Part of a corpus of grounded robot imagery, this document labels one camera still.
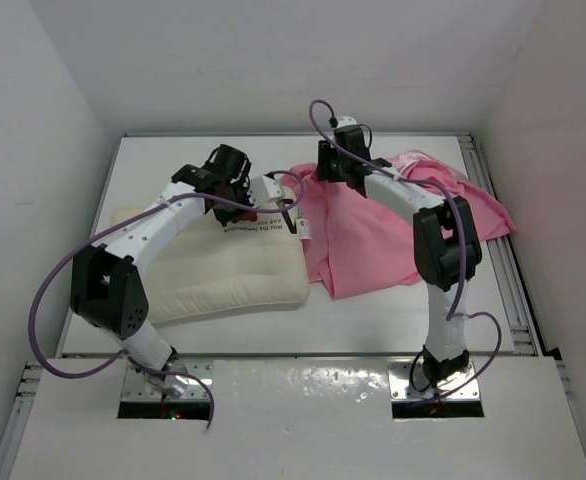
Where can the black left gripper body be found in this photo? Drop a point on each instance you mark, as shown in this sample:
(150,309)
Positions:
(237,193)

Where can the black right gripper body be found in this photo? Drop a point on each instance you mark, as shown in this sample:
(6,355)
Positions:
(332,165)

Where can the pink satin pillowcase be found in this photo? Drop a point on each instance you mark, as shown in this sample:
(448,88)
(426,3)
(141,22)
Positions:
(357,245)

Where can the cream pillow with bear print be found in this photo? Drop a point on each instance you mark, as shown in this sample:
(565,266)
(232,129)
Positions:
(210,269)

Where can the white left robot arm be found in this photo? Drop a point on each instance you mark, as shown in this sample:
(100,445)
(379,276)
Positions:
(107,289)

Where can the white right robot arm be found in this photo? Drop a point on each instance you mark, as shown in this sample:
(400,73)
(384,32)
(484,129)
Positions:
(446,247)

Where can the white pillow care label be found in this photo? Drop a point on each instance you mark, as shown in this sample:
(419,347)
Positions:
(303,228)

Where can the white foam front board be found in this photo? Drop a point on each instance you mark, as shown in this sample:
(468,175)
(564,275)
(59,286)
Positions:
(294,419)

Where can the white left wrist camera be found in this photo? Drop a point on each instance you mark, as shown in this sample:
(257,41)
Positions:
(264,190)

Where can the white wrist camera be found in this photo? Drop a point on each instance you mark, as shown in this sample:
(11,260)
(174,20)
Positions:
(345,121)
(264,190)

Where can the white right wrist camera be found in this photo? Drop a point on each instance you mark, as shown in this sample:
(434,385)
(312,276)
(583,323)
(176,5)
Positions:
(345,121)

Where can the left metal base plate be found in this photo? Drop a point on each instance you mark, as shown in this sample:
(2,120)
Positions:
(138,386)

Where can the aluminium frame rail right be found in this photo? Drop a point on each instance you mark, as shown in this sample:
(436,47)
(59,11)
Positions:
(519,315)

